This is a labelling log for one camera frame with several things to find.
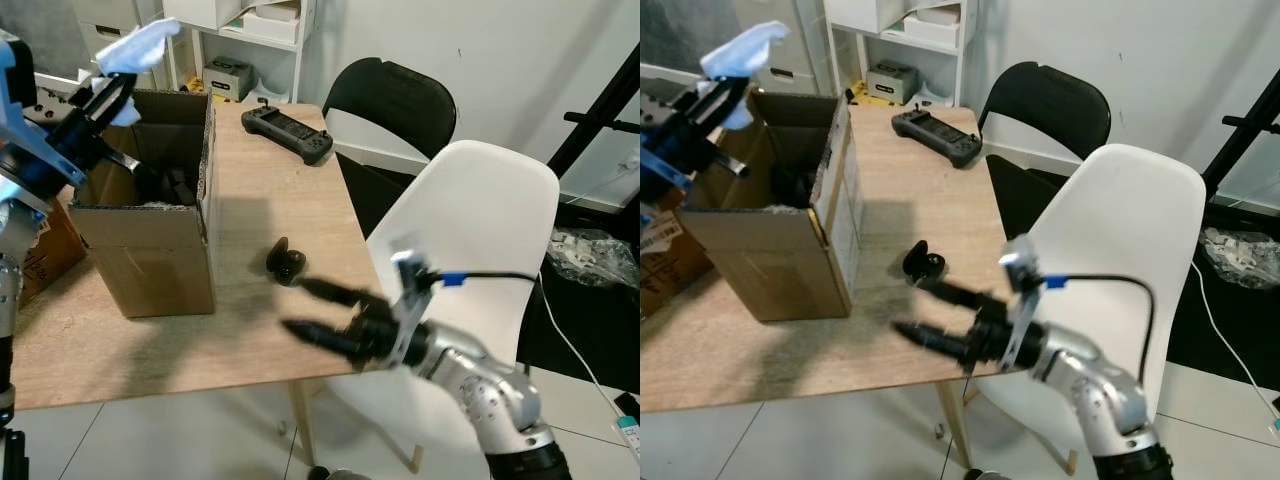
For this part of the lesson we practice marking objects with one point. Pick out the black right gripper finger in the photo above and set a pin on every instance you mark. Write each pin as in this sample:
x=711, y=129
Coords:
x=935, y=340
x=340, y=295
x=325, y=338
x=955, y=295

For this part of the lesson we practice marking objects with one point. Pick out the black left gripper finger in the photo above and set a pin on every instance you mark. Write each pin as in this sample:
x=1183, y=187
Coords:
x=718, y=97
x=110, y=95
x=725, y=118
x=115, y=118

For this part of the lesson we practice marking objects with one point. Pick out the white tissue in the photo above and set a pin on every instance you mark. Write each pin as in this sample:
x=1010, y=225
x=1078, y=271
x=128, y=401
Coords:
x=140, y=45
x=745, y=48

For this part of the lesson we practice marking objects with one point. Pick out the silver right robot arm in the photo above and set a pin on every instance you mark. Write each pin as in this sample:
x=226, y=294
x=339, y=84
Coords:
x=490, y=400
x=1100, y=400

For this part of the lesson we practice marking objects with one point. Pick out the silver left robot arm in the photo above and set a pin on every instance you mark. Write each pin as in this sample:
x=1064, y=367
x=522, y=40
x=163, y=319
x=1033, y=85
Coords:
x=10, y=260

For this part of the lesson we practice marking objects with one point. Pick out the black earbud case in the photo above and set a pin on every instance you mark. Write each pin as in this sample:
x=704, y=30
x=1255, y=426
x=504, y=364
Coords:
x=287, y=265
x=925, y=263

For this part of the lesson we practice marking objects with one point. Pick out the white drawer cabinet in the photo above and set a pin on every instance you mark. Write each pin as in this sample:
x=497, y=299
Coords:
x=105, y=12
x=805, y=55

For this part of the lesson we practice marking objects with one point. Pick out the black stand pole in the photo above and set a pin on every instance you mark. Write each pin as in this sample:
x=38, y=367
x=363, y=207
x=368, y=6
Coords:
x=600, y=105
x=1250, y=115

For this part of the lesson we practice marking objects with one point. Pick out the light wooden table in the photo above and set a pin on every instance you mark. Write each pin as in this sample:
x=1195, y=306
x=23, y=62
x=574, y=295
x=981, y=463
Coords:
x=270, y=210
x=900, y=200

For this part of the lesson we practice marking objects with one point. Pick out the large cardboard box with stickers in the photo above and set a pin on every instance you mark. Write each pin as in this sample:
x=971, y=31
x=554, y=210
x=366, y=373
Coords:
x=662, y=260
x=55, y=255

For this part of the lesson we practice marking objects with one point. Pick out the grey device box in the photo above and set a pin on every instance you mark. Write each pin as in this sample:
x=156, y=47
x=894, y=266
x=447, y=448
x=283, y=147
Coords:
x=228, y=78
x=892, y=82

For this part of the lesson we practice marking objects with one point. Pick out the open brown cardboard box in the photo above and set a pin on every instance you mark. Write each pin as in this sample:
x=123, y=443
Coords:
x=770, y=265
x=150, y=260

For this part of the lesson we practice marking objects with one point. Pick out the clear plastic bag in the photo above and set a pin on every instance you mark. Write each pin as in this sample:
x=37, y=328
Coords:
x=595, y=258
x=1245, y=258

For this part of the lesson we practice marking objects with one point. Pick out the white plastic chair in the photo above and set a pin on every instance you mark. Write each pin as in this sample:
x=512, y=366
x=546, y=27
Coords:
x=1120, y=215
x=480, y=210

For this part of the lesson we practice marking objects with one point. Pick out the black handheld controller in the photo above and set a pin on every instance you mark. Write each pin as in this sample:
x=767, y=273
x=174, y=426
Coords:
x=285, y=130
x=935, y=135

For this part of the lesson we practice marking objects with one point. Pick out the white shelf unit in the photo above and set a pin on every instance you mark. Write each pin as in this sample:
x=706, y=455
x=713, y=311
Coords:
x=960, y=65
x=300, y=60

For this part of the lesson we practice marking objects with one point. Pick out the black chair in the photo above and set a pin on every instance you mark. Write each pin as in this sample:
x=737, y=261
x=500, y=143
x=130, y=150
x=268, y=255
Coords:
x=1050, y=105
x=395, y=100

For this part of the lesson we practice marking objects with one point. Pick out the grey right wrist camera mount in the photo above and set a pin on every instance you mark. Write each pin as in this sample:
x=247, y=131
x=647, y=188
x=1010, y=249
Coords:
x=412, y=300
x=1025, y=300

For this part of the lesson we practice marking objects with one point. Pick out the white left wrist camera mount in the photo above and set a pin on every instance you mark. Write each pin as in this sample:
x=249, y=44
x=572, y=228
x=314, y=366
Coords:
x=15, y=75

